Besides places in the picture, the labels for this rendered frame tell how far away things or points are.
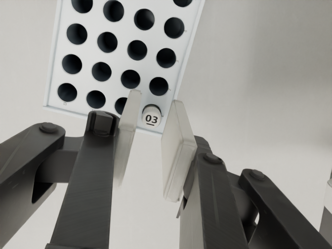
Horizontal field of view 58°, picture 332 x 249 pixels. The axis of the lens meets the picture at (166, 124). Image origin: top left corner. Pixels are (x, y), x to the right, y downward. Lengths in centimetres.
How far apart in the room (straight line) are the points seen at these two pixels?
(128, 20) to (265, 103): 13
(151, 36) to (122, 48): 2
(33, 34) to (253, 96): 17
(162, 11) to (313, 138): 17
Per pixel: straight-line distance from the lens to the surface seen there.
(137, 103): 16
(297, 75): 26
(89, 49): 20
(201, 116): 24
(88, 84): 20
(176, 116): 16
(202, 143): 15
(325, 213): 85
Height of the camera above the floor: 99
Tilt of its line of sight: 70 degrees down
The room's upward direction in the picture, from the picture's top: 174 degrees clockwise
